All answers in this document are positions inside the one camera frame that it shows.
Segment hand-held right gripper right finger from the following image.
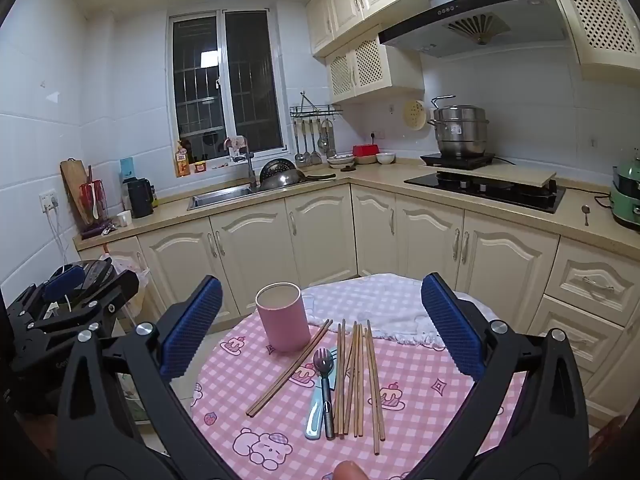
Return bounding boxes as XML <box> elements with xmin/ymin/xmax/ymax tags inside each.
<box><xmin>410</xmin><ymin>272</ymin><xmax>591</xmax><ymax>480</ymax></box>

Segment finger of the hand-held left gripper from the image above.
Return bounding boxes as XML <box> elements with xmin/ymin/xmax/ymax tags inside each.
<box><xmin>12</xmin><ymin>271</ymin><xmax>141</xmax><ymax>371</ymax></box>
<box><xmin>10</xmin><ymin>259</ymin><xmax>121</xmax><ymax>312</ymax></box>

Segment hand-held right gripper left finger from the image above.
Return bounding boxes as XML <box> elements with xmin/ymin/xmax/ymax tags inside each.
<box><xmin>54</xmin><ymin>275</ymin><xmax>236</xmax><ymax>480</ymax></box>

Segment pink cup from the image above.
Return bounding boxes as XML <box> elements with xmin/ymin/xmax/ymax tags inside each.
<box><xmin>255</xmin><ymin>282</ymin><xmax>312</xmax><ymax>354</ymax></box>

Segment bunch of wooden chopsticks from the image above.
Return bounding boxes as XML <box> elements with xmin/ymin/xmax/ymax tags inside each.
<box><xmin>332</xmin><ymin>319</ymin><xmax>387</xmax><ymax>456</ymax></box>

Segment black-handled metal spork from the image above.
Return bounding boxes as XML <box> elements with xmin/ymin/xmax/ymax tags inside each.
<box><xmin>313</xmin><ymin>348</ymin><xmax>337</xmax><ymax>441</ymax></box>

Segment light blue plastic utensil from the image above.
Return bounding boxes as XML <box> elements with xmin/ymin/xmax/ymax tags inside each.
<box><xmin>303</xmin><ymin>347</ymin><xmax>339</xmax><ymax>440</ymax></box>

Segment person's right hand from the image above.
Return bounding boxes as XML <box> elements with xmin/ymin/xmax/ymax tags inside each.
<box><xmin>333</xmin><ymin>461</ymin><xmax>369</xmax><ymax>480</ymax></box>

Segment white plastic bag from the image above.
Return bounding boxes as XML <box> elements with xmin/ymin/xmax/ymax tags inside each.
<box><xmin>99</xmin><ymin>254</ymin><xmax>151</xmax><ymax>301</ymax></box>

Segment white checkered fringed cloth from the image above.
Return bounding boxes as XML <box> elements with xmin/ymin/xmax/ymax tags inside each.
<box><xmin>300</xmin><ymin>273</ymin><xmax>501</xmax><ymax>351</ymax></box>

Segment pink checkered tablecloth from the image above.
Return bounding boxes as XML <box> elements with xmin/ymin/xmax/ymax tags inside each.
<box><xmin>190</xmin><ymin>272</ymin><xmax>531</xmax><ymax>480</ymax></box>

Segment red knife holder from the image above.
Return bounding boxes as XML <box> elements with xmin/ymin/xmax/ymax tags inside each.
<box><xmin>79</xmin><ymin>179</ymin><xmax>113</xmax><ymax>240</ymax></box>

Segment wooden cutting board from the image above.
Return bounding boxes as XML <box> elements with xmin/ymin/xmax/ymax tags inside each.
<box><xmin>60</xmin><ymin>158</ymin><xmax>96</xmax><ymax>226</ymax></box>

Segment black electric kettle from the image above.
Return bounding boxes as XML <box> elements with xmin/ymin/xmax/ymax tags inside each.
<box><xmin>122</xmin><ymin>177</ymin><xmax>155</xmax><ymax>219</ymax></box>

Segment cream cabinet drawer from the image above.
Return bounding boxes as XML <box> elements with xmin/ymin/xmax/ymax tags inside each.
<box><xmin>527</xmin><ymin>295</ymin><xmax>626</xmax><ymax>376</ymax></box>
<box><xmin>542</xmin><ymin>240</ymin><xmax>640</xmax><ymax>313</ymax></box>

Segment stainless steel sink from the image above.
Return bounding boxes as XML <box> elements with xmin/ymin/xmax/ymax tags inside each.
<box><xmin>187</xmin><ymin>185</ymin><xmax>261</xmax><ymax>211</ymax></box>

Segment black gas stove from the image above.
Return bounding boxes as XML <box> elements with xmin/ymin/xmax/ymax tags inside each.
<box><xmin>404</xmin><ymin>172</ymin><xmax>567</xmax><ymax>214</ymax></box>

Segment cream lower kitchen cabinets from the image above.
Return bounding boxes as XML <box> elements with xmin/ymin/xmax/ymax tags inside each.
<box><xmin>75</xmin><ymin>182</ymin><xmax>640</xmax><ymax>426</ymax></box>

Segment beige board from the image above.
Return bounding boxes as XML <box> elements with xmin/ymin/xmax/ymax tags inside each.
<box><xmin>437</xmin><ymin>162</ymin><xmax>557</xmax><ymax>191</ymax></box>

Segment beige kitchen countertop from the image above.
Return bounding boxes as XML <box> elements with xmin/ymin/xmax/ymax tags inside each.
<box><xmin>74</xmin><ymin>157</ymin><xmax>640</xmax><ymax>261</ymax></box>

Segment black induction cooker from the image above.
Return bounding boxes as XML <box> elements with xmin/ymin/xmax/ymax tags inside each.
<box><xmin>420</xmin><ymin>151</ymin><xmax>497</xmax><ymax>170</ymax></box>

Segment metal faucet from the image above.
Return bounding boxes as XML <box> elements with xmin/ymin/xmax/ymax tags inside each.
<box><xmin>225</xmin><ymin>136</ymin><xmax>257</xmax><ymax>188</ymax></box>

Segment metal colander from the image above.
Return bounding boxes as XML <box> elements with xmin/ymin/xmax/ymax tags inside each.
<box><xmin>260</xmin><ymin>157</ymin><xmax>298</xmax><ymax>181</ymax></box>

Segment stainless steel steamer pot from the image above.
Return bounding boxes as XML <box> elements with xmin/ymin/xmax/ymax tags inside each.
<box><xmin>426</xmin><ymin>95</ymin><xmax>491</xmax><ymax>158</ymax></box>

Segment round yellow steamer mat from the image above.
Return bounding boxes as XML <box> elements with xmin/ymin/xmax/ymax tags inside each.
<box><xmin>403</xmin><ymin>100</ymin><xmax>429</xmax><ymax>132</ymax></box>

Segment green kitchen appliance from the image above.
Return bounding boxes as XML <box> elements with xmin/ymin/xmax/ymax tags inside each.
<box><xmin>609</xmin><ymin>157</ymin><xmax>640</xmax><ymax>231</ymax></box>

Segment kitchen window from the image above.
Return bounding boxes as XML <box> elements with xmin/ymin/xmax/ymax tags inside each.
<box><xmin>167</xmin><ymin>8</ymin><xmax>290</xmax><ymax>163</ymax></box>

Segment cream lattice door cabinet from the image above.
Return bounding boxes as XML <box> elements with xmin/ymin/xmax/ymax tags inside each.
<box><xmin>325</xmin><ymin>37</ymin><xmax>426</xmax><ymax>106</ymax></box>

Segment range hood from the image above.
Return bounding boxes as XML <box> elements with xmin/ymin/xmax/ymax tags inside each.
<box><xmin>377</xmin><ymin>0</ymin><xmax>568</xmax><ymax>58</ymax></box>

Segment large cream lattice cabinet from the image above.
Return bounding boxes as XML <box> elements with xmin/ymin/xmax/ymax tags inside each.
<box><xmin>542</xmin><ymin>0</ymin><xmax>640</xmax><ymax>81</ymax></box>

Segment white power cable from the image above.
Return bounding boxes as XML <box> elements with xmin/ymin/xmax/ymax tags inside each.
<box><xmin>47</xmin><ymin>207</ymin><xmax>70</xmax><ymax>267</ymax></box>

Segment black power cable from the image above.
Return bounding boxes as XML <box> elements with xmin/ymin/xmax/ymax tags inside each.
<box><xmin>494</xmin><ymin>156</ymin><xmax>612</xmax><ymax>209</ymax></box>

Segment wall utensil rack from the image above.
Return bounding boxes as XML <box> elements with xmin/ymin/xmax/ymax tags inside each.
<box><xmin>289</xmin><ymin>91</ymin><xmax>344</xmax><ymax>120</ymax></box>

